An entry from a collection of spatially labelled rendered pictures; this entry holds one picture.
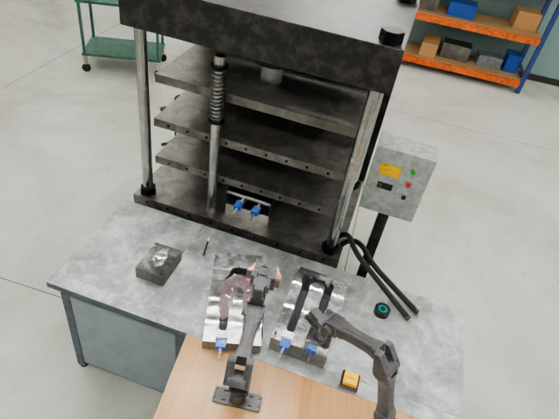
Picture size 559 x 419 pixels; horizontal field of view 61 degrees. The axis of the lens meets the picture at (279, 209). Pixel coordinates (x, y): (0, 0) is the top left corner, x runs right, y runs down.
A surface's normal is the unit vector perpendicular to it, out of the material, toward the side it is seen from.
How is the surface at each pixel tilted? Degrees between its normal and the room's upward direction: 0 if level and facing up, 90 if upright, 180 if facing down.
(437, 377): 0
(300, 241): 0
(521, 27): 90
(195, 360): 0
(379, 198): 90
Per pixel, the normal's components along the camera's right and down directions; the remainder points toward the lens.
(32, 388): 0.14, -0.76
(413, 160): -0.30, 0.58
